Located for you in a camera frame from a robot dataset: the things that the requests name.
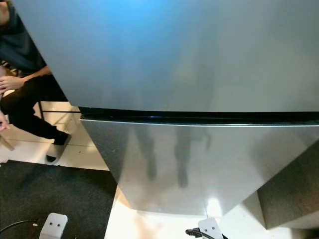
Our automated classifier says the person's left hand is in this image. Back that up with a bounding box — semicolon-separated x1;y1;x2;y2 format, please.
0;75;25;95

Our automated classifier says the silver fridge upper door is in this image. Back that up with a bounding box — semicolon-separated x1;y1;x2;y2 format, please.
11;0;319;113

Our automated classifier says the silver fridge door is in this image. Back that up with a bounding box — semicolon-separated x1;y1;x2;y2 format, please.
80;119;319;216
11;0;319;113

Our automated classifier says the silver two-door fridge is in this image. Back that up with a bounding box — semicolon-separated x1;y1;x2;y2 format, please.
11;0;319;217

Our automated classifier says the silver fridge lower door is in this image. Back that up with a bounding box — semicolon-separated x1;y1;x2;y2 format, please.
80;119;319;216

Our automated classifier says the black metal chair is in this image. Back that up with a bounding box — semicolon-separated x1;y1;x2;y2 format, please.
37;100;81;133

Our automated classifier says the grey slipper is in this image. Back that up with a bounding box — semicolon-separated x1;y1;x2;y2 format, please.
45;132;71;166

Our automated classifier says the black floor mat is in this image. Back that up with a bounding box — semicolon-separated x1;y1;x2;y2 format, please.
0;159;118;239

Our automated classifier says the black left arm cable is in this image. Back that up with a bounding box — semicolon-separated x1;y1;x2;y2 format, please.
0;219;40;235

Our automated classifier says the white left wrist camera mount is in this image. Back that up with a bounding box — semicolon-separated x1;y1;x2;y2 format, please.
39;213;68;239

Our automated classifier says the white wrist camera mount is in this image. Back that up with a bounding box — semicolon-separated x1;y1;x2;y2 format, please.
198;217;225;239
39;213;68;239

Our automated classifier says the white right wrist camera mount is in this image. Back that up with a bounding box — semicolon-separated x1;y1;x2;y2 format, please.
198;217;225;239

